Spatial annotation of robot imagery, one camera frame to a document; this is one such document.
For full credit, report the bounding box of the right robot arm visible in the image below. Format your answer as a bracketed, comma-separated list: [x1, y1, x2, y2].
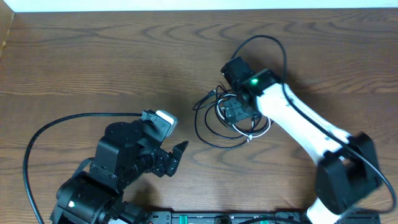
[221, 57, 382, 223]

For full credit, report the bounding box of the white usb cable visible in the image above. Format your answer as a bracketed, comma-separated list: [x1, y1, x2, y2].
[216, 93, 272, 142]

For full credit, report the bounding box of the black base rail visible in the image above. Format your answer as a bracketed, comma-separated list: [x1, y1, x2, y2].
[124, 202, 381, 224]

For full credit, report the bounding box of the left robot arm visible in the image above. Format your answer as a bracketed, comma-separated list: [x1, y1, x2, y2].
[50, 110, 188, 224]

